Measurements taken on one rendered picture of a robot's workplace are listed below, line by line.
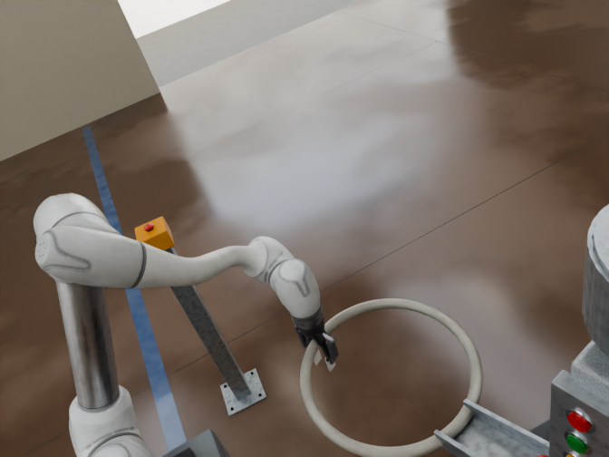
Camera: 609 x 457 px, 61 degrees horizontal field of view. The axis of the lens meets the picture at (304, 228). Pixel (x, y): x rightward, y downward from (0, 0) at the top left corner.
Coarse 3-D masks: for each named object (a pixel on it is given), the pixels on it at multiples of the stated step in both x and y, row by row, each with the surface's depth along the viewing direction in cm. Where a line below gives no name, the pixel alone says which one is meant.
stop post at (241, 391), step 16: (144, 224) 204; (160, 224) 200; (144, 240) 195; (160, 240) 197; (176, 288) 213; (192, 288) 216; (192, 304) 220; (192, 320) 224; (208, 320) 227; (208, 336) 232; (208, 352) 237; (224, 352) 240; (224, 368) 245; (224, 384) 269; (240, 384) 254; (256, 384) 264; (240, 400) 259; (256, 400) 256
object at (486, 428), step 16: (464, 400) 128; (480, 416) 125; (496, 416) 120; (464, 432) 126; (480, 432) 124; (496, 432) 122; (512, 432) 117; (528, 432) 113; (448, 448) 122; (464, 448) 117; (480, 448) 120; (496, 448) 118; (512, 448) 117; (528, 448) 115; (544, 448) 110
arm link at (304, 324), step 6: (318, 312) 141; (294, 318) 142; (300, 318) 141; (306, 318) 140; (312, 318) 141; (318, 318) 143; (300, 324) 142; (306, 324) 142; (312, 324) 142; (318, 324) 144
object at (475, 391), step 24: (360, 312) 158; (432, 312) 151; (456, 336) 145; (312, 360) 149; (480, 384) 132; (312, 408) 137; (336, 432) 131; (456, 432) 125; (384, 456) 124; (408, 456) 123
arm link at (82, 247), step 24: (72, 216) 104; (96, 216) 107; (48, 240) 95; (72, 240) 97; (96, 240) 99; (120, 240) 103; (48, 264) 96; (72, 264) 97; (96, 264) 98; (120, 264) 101
